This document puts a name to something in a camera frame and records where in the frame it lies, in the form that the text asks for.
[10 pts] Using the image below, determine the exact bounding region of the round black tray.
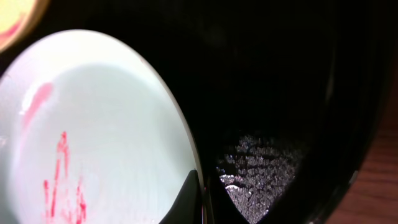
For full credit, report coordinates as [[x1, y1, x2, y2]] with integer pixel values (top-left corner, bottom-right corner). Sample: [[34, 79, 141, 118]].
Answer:
[[1, 0, 397, 223]]

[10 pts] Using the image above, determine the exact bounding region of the yellow plate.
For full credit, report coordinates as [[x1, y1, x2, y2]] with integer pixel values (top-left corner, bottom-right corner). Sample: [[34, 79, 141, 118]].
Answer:
[[1, 0, 50, 52]]

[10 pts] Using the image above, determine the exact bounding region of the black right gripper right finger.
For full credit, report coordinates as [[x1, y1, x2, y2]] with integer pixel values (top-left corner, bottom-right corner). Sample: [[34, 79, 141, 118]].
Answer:
[[206, 175, 248, 224]]

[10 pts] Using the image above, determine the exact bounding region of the mint green plate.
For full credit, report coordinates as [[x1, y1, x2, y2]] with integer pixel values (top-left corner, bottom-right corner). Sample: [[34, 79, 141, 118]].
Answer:
[[1, 30, 204, 224]]

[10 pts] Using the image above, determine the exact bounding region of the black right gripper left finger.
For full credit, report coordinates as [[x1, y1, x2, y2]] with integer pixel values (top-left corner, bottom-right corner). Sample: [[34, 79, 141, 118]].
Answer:
[[159, 170, 203, 224]]

